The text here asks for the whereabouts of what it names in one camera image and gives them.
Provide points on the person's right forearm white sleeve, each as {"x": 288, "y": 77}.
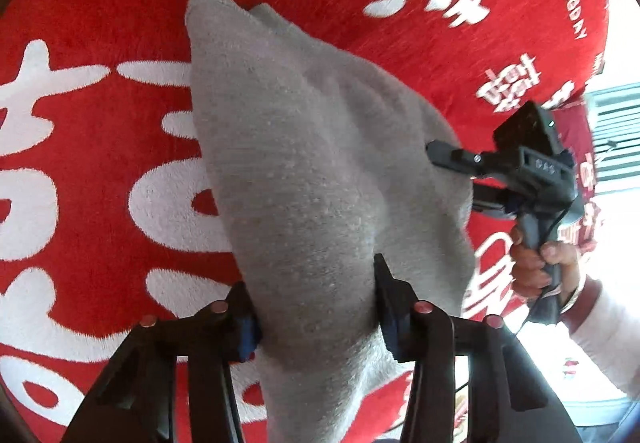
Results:
{"x": 610, "y": 333}

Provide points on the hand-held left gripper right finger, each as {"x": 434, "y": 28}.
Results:
{"x": 395, "y": 328}

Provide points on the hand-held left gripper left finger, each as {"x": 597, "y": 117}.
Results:
{"x": 247, "y": 338}

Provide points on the window with green blinds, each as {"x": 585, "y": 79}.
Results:
{"x": 617, "y": 138}

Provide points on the dark red printed cloth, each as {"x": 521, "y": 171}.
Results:
{"x": 580, "y": 128}

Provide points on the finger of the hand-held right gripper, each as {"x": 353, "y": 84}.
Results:
{"x": 487, "y": 198}
{"x": 450, "y": 155}

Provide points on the grey knit sweater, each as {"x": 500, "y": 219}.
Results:
{"x": 300, "y": 173}

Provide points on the person's right hand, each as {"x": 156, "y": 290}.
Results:
{"x": 527, "y": 273}

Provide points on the red blanket with white print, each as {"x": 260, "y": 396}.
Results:
{"x": 100, "y": 123}

